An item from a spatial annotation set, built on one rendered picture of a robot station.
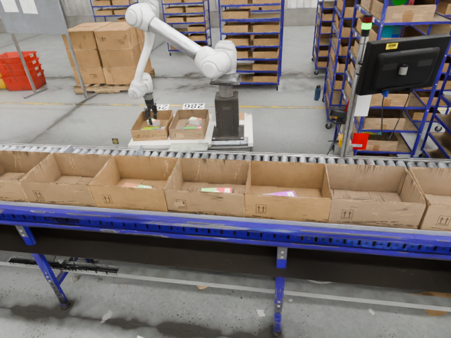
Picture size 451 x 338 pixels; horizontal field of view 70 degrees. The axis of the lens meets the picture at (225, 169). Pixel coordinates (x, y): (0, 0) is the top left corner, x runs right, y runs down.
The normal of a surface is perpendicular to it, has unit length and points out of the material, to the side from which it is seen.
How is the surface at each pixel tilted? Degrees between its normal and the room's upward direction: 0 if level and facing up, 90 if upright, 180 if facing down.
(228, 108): 90
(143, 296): 0
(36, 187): 90
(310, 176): 90
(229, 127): 90
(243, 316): 0
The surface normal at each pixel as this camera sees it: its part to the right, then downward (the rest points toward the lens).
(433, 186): -0.16, 0.54
